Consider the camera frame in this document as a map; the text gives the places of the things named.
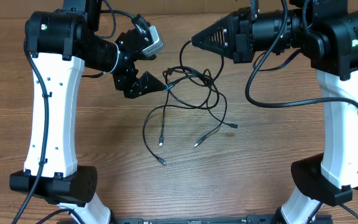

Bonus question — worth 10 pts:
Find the thin black cable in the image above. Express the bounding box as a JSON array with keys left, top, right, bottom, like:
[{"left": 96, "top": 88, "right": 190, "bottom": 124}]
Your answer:
[{"left": 142, "top": 39, "right": 225, "bottom": 166}]

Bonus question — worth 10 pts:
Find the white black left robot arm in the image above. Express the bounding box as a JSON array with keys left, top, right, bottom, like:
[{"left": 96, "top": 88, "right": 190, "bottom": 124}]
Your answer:
[{"left": 9, "top": 1, "right": 165, "bottom": 223}]

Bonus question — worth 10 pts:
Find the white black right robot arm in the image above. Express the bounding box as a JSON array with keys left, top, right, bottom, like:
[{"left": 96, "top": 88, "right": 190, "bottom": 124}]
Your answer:
[{"left": 191, "top": 1, "right": 358, "bottom": 223}]

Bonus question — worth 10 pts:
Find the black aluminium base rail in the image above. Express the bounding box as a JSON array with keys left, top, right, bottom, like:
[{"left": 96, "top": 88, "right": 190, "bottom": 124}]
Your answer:
[{"left": 110, "top": 213, "right": 334, "bottom": 224}]

